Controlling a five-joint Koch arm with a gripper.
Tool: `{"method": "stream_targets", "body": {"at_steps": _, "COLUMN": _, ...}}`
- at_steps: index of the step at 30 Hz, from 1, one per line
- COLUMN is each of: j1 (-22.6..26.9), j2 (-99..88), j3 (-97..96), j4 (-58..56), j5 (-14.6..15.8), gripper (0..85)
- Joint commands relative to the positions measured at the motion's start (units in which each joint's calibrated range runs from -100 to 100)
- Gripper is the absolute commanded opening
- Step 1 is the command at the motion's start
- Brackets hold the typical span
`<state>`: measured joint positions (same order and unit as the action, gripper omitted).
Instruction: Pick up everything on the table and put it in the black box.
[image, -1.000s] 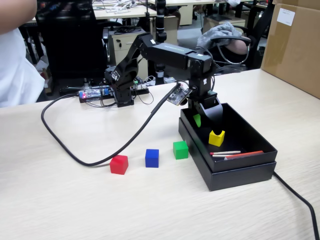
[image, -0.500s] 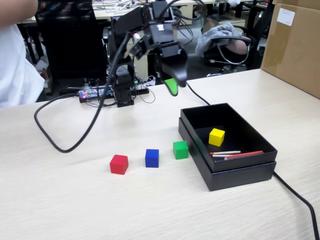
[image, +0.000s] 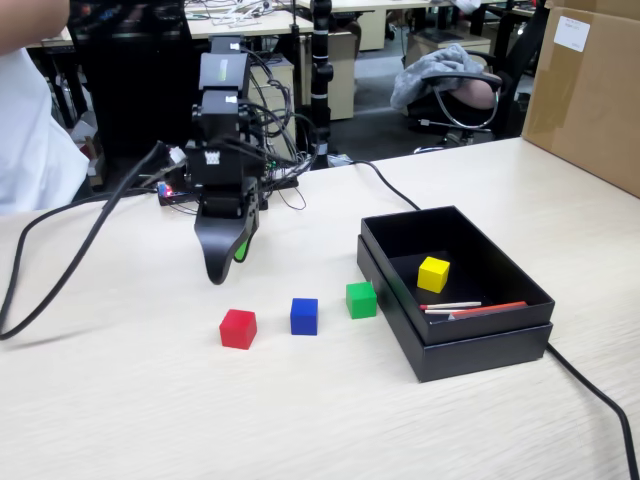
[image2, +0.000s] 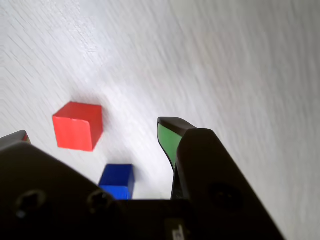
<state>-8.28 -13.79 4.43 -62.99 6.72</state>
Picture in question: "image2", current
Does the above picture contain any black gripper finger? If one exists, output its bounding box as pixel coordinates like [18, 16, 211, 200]
[0, 129, 119, 240]
[157, 116, 286, 240]

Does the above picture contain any blue wooden cube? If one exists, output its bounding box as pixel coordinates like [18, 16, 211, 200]
[97, 163, 136, 201]

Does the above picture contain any red wooden cube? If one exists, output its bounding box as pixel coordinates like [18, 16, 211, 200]
[52, 101, 104, 152]

